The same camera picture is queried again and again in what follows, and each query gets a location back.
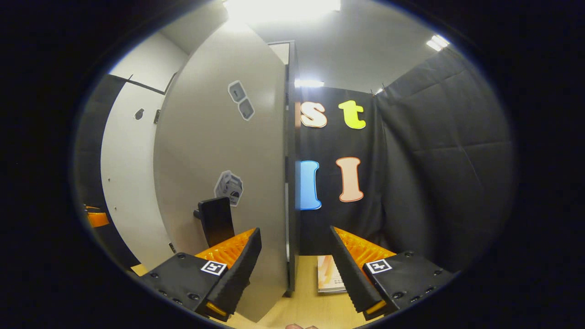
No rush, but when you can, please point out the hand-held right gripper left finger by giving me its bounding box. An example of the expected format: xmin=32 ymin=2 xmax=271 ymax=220
xmin=137 ymin=227 xmax=263 ymax=323

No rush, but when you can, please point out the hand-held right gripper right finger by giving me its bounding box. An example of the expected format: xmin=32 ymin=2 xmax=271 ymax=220
xmin=330 ymin=225 xmax=460 ymax=321

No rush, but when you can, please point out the white cabinet door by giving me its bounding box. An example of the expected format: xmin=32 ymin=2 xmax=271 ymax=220
xmin=153 ymin=21 xmax=293 ymax=323
xmin=101 ymin=81 xmax=176 ymax=271

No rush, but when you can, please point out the white and orange book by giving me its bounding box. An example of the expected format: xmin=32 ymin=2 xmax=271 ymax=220
xmin=317 ymin=255 xmax=349 ymax=294

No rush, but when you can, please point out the black backdrop cloth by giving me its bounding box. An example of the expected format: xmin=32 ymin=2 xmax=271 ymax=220
xmin=73 ymin=46 xmax=517 ymax=275

